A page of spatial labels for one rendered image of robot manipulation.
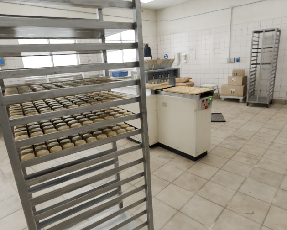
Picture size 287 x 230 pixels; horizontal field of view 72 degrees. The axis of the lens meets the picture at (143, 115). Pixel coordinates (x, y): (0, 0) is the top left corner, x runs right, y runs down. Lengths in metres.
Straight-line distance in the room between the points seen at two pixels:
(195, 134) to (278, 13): 4.45
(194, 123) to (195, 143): 0.25
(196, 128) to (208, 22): 4.81
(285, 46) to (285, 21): 0.58
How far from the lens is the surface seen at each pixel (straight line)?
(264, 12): 6.41
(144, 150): 1.13
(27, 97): 0.90
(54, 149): 1.01
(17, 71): 0.89
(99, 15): 1.45
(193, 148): 2.67
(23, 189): 0.98
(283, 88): 6.29
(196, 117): 2.52
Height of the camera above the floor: 1.35
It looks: 16 degrees down
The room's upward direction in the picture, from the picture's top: 4 degrees counter-clockwise
